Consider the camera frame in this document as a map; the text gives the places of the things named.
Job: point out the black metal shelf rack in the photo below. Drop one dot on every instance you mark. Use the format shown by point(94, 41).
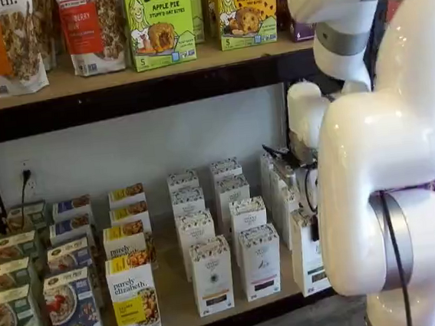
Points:
point(120, 108)

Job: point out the tan particle board shelf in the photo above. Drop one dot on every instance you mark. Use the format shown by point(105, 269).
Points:
point(79, 85)
point(177, 305)

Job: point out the white yellow granola box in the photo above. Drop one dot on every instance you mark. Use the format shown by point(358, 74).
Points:
point(127, 243)
point(129, 214)
point(132, 298)
point(126, 195)

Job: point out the white box orange strip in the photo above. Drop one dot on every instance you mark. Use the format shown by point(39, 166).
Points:
point(187, 201)
point(211, 279)
point(182, 181)
point(193, 227)

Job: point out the blue flax cereal box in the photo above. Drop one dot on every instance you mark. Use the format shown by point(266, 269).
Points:
point(71, 208)
point(74, 315)
point(68, 254)
point(69, 229)

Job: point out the white wall outlet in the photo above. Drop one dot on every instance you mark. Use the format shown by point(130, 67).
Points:
point(31, 186)

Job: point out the yellow Bobo's peanut butter box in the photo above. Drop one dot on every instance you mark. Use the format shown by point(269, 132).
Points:
point(247, 10)

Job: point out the white box pink strip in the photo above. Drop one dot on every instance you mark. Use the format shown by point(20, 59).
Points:
point(232, 188)
point(247, 214)
point(226, 170)
point(260, 263)

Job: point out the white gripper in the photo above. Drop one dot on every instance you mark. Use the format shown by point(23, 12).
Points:
point(304, 193)

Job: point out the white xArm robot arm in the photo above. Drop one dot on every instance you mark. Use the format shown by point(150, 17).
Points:
point(355, 157)

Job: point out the purple ZBar box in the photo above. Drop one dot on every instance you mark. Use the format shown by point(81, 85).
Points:
point(301, 31)

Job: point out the green Bobo's apple pie box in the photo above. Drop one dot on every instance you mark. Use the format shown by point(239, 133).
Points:
point(158, 26)
point(196, 11)

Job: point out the red stripe granola bag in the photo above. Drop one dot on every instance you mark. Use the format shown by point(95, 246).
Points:
point(89, 29)

